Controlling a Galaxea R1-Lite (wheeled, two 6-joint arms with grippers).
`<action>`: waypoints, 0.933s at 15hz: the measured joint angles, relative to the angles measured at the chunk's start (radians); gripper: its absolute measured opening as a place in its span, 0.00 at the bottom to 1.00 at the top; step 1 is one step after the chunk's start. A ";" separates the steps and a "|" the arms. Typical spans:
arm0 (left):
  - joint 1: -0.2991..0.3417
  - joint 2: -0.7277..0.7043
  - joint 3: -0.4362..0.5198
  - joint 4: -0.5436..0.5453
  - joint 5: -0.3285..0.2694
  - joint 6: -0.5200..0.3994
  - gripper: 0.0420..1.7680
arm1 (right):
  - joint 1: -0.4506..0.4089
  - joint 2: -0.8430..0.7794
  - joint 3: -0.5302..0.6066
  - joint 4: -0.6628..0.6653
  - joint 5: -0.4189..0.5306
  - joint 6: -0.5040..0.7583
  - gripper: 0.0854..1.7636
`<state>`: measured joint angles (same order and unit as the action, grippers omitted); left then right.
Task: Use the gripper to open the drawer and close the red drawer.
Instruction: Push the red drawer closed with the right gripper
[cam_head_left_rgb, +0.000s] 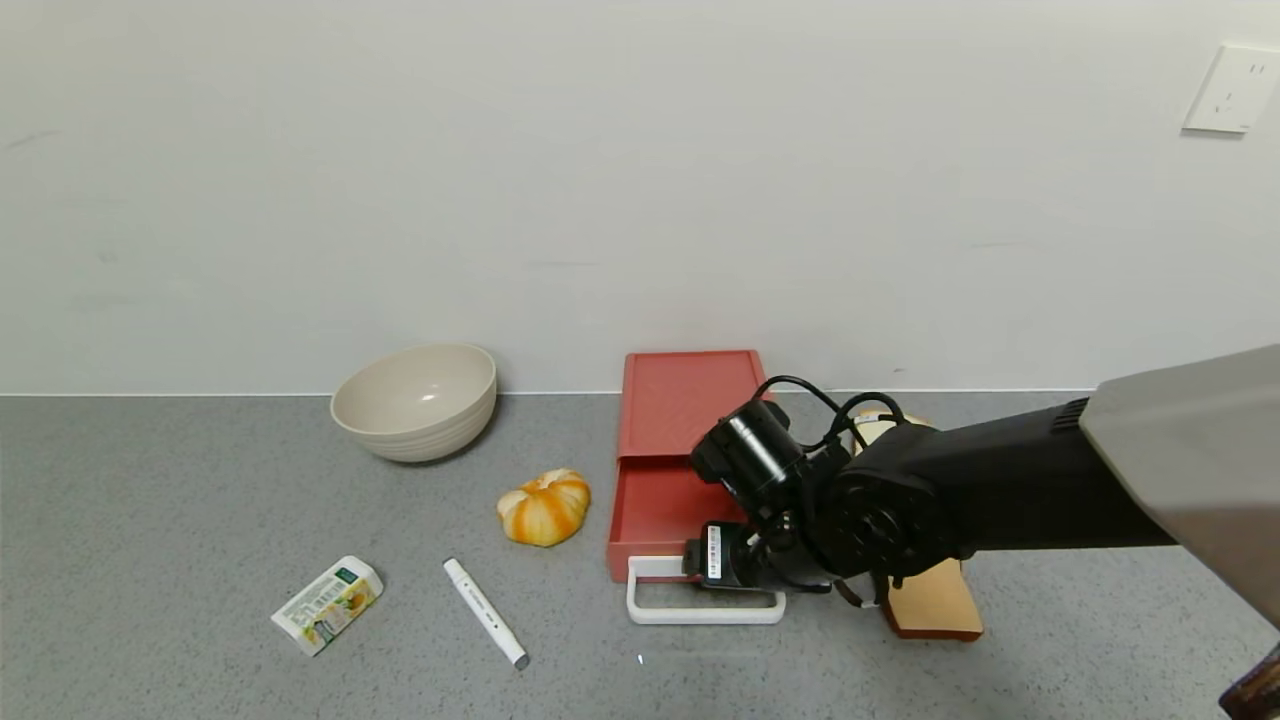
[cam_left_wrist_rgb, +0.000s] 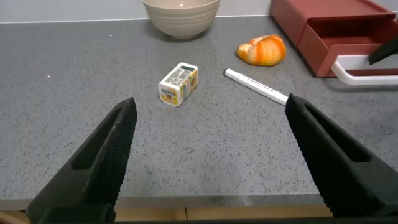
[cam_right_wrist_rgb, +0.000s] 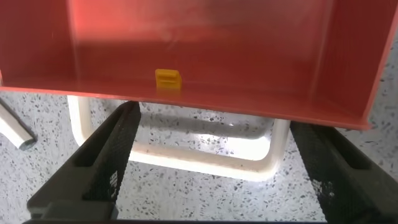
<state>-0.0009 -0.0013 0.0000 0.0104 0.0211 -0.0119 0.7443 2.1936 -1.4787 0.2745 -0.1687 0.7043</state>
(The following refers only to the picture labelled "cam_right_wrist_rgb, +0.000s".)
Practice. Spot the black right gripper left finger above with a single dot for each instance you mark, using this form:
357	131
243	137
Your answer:
102	161

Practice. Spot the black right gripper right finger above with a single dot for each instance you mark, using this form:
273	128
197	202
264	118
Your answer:
342	174

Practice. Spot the white marker pen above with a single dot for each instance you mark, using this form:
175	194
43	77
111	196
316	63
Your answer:
14	127

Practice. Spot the small yellow plastic clip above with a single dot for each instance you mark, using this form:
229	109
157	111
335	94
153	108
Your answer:
168	78

